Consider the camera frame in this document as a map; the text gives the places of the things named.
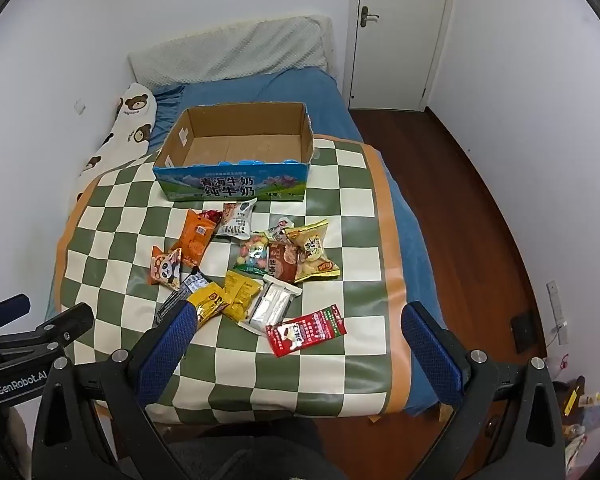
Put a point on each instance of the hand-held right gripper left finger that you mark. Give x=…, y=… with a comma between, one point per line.
x=172, y=350

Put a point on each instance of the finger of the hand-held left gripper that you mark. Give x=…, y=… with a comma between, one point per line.
x=5, y=311
x=67, y=325

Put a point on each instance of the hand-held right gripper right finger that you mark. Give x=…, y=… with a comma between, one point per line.
x=430, y=355

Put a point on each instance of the red green label snack packet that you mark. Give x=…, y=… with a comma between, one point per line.
x=307, y=330

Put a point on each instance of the printed cardboard box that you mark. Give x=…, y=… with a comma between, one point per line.
x=230, y=187

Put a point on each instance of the black striped snack packet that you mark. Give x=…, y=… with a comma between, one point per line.
x=182, y=292

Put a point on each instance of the yellow red label snack packet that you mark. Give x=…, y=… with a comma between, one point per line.
x=207, y=302

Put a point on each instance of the orange panda snack packet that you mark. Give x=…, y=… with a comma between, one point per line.
x=165, y=267

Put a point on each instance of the plain yellow snack packet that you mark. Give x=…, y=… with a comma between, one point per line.
x=240, y=295

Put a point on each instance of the silver white snack packet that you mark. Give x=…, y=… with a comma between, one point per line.
x=272, y=305

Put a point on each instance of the colourful candy packet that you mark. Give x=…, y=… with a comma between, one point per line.
x=252, y=255

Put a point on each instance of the green white checkered mat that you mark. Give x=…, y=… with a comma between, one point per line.
x=355, y=240

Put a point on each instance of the brown snack packet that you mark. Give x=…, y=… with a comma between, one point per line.
x=282, y=262

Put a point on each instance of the white grey snack packet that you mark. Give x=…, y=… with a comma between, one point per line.
x=236, y=222

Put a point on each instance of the large pale yellow snack packet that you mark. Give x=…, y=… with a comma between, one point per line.
x=312, y=252

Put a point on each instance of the small white snack packet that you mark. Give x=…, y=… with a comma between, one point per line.
x=280, y=225

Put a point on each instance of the white bear print pillow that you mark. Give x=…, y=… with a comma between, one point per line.
x=130, y=120

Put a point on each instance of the bed with blue sheet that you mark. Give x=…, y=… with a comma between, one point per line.
x=260, y=90

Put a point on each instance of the grey white dotted pillow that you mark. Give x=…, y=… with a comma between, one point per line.
x=230, y=50

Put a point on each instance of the white door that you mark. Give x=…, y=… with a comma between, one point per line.
x=405, y=35

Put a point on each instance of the white wall socket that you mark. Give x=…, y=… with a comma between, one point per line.
x=80, y=107

